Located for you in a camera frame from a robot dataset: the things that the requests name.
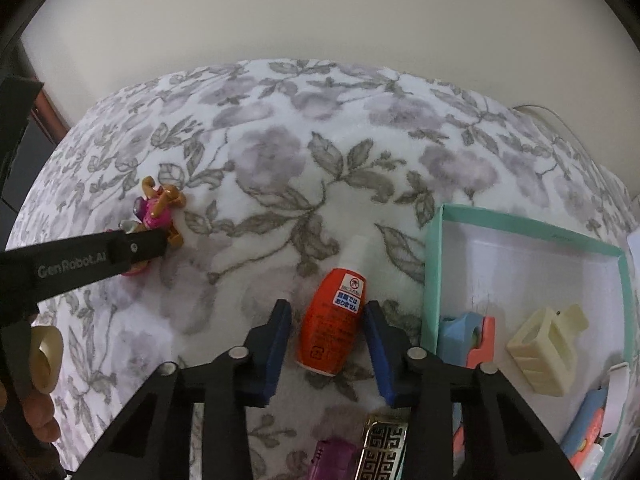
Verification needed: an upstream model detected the person's left hand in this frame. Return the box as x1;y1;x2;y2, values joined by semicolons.
22;390;62;443

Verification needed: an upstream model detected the purple plastic item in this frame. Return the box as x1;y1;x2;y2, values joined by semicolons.
309;437;358;480

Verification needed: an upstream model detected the teal cardboard box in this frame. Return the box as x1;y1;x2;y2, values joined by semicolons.
420;204;640;480

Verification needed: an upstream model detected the beige ring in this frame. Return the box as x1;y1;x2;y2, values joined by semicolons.
29;326;64;395

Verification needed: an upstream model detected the pink toy figure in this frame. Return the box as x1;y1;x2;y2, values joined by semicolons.
120;176;187;277

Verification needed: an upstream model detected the black flat bar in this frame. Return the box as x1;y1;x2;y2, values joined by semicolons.
0;77;44;201

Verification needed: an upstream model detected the black gold patterned case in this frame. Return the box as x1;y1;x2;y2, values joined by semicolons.
352;412;411;480

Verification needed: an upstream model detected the white plastic item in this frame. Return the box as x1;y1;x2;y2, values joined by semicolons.
600;362;631;441

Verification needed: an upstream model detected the cream hair claw clip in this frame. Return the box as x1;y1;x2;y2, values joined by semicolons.
505;305;588;396

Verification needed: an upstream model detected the blue orange toy piece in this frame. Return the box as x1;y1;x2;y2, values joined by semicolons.
439;310;497;376
560;387;608;476

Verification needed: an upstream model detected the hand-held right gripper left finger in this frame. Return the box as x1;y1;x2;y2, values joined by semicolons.
70;299;293;480

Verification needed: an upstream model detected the floral printed blanket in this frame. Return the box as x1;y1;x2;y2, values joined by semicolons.
7;59;636;480

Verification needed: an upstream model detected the orange plastic bottle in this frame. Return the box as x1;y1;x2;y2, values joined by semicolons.
294;235;371;377

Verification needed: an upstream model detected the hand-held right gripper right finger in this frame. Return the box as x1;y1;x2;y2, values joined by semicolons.
363;300;581;480

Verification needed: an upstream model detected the dark cabinet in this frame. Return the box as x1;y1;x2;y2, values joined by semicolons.
0;45;71;211

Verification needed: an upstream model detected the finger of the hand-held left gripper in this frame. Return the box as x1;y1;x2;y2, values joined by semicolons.
105;229;170;268

